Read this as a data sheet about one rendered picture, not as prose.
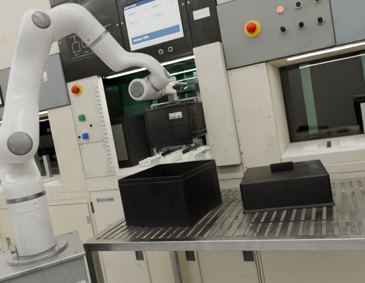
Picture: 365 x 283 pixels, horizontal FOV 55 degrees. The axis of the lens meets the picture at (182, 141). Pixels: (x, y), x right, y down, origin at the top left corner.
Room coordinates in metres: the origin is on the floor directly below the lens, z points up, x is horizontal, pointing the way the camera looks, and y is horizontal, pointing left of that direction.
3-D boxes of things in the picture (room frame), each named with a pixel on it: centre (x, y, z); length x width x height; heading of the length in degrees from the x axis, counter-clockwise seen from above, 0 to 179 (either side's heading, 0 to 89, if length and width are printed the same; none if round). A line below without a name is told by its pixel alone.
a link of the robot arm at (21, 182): (1.16, 0.55, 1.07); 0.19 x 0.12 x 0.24; 34
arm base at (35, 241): (1.13, 0.54, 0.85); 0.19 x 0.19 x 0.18
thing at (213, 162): (1.29, 0.07, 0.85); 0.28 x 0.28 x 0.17; 58
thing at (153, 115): (1.64, 0.01, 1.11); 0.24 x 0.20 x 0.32; 66
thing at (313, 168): (1.25, -0.34, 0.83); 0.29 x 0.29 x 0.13; 73
